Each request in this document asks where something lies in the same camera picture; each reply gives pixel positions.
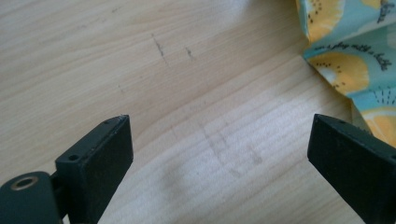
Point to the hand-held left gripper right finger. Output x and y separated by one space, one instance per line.
351 165

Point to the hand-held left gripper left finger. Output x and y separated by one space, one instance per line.
96 165

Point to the blue fruit-print cloth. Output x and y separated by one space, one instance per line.
348 56

